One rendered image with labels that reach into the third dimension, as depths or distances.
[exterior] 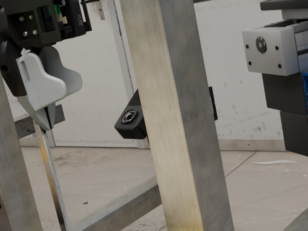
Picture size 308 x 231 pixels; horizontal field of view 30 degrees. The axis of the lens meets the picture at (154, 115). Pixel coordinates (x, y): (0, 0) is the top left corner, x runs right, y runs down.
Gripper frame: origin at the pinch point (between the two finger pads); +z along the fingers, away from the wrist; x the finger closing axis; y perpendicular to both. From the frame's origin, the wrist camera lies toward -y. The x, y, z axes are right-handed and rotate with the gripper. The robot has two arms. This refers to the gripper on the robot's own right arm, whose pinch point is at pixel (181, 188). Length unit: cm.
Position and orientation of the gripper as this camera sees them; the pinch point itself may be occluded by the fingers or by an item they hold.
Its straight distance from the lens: 87.2
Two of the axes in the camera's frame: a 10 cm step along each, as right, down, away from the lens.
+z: 2.0, 9.5, 2.3
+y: 6.4, -3.0, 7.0
